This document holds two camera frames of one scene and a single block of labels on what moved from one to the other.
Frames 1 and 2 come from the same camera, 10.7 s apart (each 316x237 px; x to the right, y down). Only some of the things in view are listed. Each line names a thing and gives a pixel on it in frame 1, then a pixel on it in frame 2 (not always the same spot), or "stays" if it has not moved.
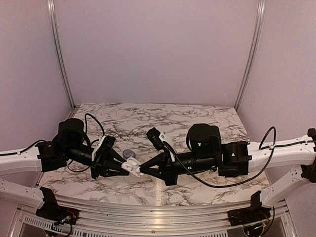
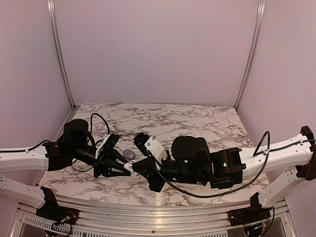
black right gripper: x=168 y=174 to x=156 y=184
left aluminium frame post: x=52 y=17 stays
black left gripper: x=98 y=165 stays
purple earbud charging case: x=128 y=153 stays
